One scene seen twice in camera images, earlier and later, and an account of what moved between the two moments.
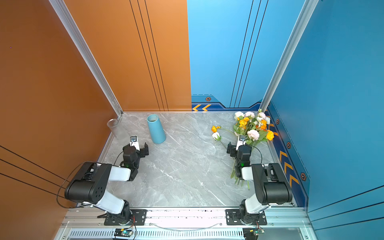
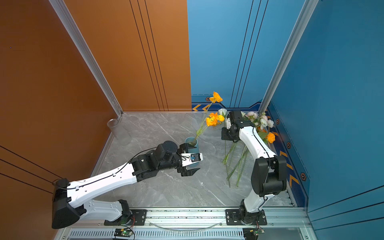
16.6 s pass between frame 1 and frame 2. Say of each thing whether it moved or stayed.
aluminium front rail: stayed
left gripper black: moved
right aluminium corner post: stayed
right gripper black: moved
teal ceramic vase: moved
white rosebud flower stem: moved
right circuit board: stayed
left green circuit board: stayed
